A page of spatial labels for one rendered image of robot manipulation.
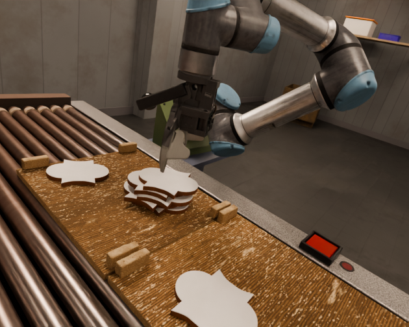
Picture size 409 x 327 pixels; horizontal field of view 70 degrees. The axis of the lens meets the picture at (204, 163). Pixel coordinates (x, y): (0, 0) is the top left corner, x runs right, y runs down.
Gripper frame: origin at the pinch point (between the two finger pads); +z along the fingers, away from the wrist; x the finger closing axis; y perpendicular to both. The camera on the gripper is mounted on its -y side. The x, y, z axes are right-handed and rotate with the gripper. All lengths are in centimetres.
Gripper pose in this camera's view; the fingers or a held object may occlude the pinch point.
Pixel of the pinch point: (171, 159)
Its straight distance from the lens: 68.0
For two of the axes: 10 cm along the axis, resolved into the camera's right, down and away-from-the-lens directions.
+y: 9.5, 2.8, -1.5
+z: -2.0, 8.9, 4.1
